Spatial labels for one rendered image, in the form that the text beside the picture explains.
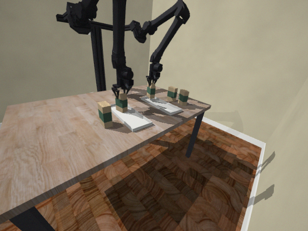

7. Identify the white shallow tray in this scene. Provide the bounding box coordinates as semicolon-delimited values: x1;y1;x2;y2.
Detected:
141;96;182;115
111;104;153;132

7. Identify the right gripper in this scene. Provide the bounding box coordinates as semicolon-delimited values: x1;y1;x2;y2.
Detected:
112;84;130;99

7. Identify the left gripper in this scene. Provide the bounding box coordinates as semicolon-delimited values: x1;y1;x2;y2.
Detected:
146;76;157;86

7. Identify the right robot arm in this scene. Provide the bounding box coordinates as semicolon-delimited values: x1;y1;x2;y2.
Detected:
70;0;134;89

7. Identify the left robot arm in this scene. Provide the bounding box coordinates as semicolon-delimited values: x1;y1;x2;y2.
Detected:
135;0;190;79

